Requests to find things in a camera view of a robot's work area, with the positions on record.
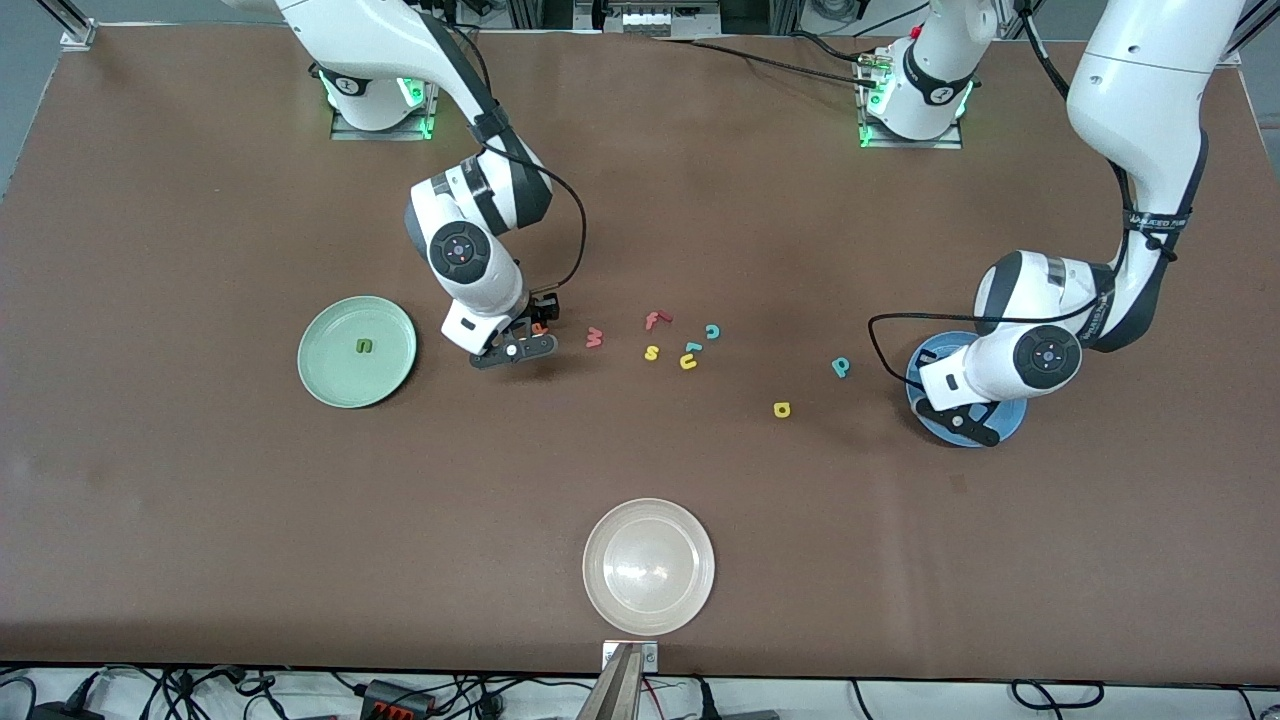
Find blue plate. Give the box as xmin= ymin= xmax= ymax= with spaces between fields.
xmin=905 ymin=331 xmax=1029 ymax=448

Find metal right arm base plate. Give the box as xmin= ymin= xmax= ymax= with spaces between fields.
xmin=330 ymin=80 xmax=441 ymax=141

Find black red power strip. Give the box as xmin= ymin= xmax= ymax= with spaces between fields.
xmin=362 ymin=679 xmax=438 ymax=717

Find white plate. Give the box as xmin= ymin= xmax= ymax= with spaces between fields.
xmin=582 ymin=498 xmax=717 ymax=637

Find metal equipment rack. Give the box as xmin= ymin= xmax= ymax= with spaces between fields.
xmin=505 ymin=0 xmax=806 ymax=37

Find small metal bracket plate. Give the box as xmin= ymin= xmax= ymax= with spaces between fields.
xmin=602 ymin=640 xmax=660 ymax=673

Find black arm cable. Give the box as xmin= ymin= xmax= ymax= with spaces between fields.
xmin=430 ymin=15 xmax=589 ymax=296
xmin=867 ymin=0 xmax=1196 ymax=393

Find black looped cable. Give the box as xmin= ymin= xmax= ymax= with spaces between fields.
xmin=1010 ymin=680 xmax=1106 ymax=711

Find black cable on table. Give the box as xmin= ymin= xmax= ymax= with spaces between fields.
xmin=655 ymin=36 xmax=881 ymax=89

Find grey metal profile bar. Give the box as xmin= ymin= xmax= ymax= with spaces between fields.
xmin=575 ymin=645 xmax=646 ymax=720

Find pale green plate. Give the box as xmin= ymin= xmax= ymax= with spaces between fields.
xmin=297 ymin=295 xmax=418 ymax=410

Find black cable bundle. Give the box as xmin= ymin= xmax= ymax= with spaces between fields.
xmin=420 ymin=0 xmax=491 ymax=33

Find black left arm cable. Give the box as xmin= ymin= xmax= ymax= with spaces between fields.
xmin=867 ymin=0 xmax=1196 ymax=393

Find aluminium frame post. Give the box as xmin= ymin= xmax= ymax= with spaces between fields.
xmin=40 ymin=0 xmax=98 ymax=49

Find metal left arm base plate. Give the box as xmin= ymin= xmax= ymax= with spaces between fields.
xmin=858 ymin=95 xmax=963 ymax=151

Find black cable tangle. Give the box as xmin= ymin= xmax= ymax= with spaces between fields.
xmin=0 ymin=665 xmax=301 ymax=720

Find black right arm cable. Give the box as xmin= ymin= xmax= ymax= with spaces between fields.
xmin=430 ymin=15 xmax=589 ymax=296

